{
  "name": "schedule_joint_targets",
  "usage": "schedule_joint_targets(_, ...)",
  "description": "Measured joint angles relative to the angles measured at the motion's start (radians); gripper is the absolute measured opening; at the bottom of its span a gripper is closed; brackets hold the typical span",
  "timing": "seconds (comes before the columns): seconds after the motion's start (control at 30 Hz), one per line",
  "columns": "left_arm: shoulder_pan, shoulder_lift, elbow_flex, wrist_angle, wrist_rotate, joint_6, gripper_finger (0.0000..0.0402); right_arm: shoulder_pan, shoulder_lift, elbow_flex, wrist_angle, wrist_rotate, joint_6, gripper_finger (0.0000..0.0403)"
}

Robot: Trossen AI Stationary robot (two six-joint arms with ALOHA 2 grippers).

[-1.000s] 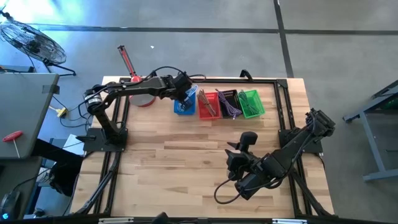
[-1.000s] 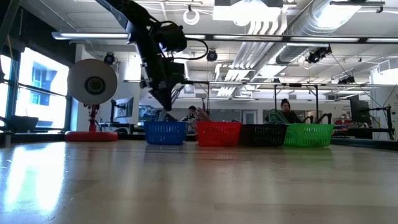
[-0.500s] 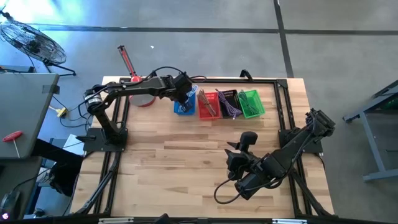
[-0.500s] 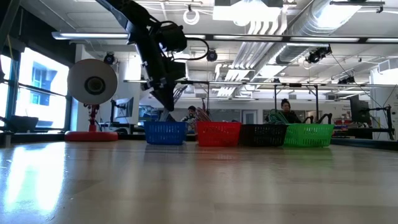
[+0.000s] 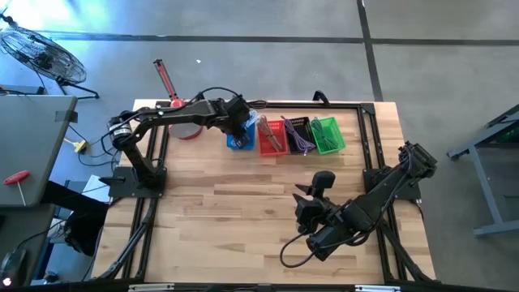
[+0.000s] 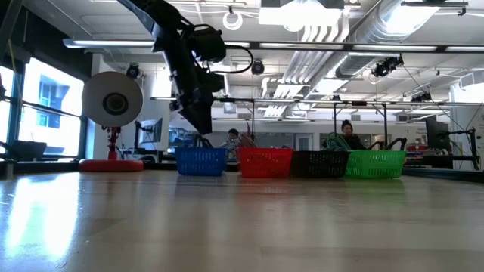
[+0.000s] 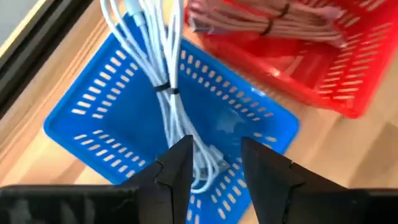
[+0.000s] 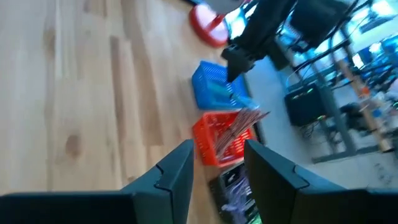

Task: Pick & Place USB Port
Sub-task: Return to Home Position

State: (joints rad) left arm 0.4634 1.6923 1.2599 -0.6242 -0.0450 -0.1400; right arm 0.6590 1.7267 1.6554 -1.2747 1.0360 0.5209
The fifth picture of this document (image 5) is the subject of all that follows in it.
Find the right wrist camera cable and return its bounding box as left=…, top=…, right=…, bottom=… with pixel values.
left=278, top=231, right=321, bottom=269

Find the green plastic basket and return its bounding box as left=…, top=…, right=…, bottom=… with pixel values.
left=310, top=116, right=348, bottom=156

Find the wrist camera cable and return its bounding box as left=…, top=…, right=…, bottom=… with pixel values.
left=278, top=231, right=321, bottom=269
left=190, top=86, right=268, bottom=110

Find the white box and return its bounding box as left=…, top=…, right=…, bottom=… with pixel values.
left=80, top=174, right=111, bottom=204

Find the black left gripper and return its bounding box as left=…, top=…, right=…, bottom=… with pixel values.
left=218, top=94, right=252, bottom=144

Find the red desk lamp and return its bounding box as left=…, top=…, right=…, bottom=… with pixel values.
left=152, top=58, right=204, bottom=141

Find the dark grey desk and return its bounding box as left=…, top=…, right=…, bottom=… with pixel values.
left=0, top=202, right=56, bottom=287

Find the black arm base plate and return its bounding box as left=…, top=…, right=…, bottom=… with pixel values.
left=99, top=165, right=167, bottom=200
left=362, top=166, right=422, bottom=200

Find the blue plastic basket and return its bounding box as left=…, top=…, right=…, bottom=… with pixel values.
left=225, top=109, right=260, bottom=152

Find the black aluminium table frame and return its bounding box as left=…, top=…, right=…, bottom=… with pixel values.
left=97, top=99, right=437, bottom=285

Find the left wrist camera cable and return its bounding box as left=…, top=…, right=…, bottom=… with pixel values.
left=190, top=86, right=268, bottom=110

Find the grey metal table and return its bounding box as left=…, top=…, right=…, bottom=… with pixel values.
left=447, top=103, right=519, bottom=238

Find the black floor fan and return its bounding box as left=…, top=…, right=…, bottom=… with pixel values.
left=0, top=14, right=101, bottom=101

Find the red plastic basket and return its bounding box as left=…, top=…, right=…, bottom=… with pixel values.
left=257, top=119, right=290, bottom=158

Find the silver metal hinge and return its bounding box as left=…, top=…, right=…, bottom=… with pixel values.
left=354, top=285, right=402, bottom=292
left=127, top=283, right=175, bottom=292

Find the black computer mouse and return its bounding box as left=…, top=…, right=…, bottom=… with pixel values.
left=0, top=247, right=28, bottom=287

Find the black frame handle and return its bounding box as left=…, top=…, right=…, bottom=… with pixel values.
left=311, top=89, right=332, bottom=105

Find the black plastic basket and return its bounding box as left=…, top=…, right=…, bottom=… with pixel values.
left=282, top=116, right=316, bottom=156

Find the red-handled T hex key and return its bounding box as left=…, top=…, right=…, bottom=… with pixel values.
left=2, top=170, right=32, bottom=207

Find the black office chair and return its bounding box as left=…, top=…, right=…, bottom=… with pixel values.
left=42, top=180, right=109, bottom=257

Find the grey tape strip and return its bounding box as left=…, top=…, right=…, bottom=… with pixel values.
left=54, top=109, right=78, bottom=123

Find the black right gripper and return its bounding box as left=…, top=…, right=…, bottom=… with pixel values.
left=292, top=170, right=345, bottom=261

